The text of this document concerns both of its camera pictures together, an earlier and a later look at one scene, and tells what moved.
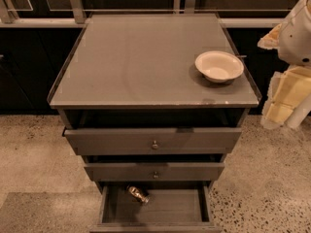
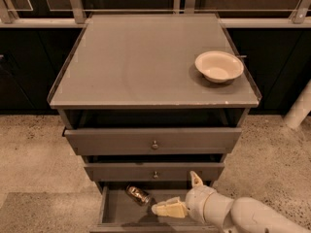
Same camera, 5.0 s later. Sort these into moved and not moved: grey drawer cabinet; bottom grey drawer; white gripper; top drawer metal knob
Moved: white gripper
Not moved: top drawer metal knob; bottom grey drawer; grey drawer cabinet
